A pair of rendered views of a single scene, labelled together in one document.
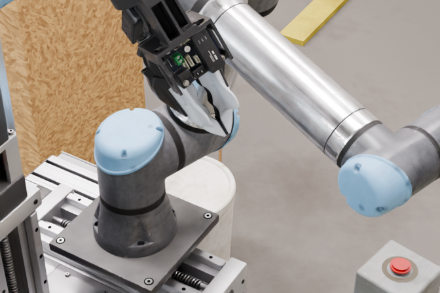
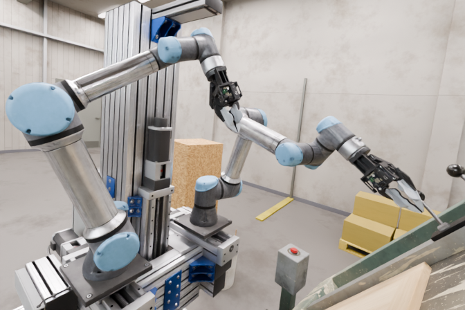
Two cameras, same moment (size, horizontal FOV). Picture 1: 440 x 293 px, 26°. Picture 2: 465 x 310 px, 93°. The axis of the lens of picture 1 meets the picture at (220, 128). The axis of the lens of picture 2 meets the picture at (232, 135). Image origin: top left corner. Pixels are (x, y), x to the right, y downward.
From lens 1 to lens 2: 0.63 m
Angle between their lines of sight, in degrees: 32
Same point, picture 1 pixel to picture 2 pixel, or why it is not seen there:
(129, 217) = (202, 210)
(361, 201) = (284, 158)
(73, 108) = not seen: hidden behind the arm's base
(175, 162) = (220, 193)
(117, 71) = not seen: hidden behind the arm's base
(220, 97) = (236, 117)
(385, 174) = (293, 146)
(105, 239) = (192, 219)
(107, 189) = (196, 198)
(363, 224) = not seen: hidden behind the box
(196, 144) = (228, 189)
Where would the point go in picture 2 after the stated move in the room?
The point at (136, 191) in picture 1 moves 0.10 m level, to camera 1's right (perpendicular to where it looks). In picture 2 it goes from (205, 199) to (225, 201)
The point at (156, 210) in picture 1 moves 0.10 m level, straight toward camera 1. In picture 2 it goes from (211, 210) to (209, 219)
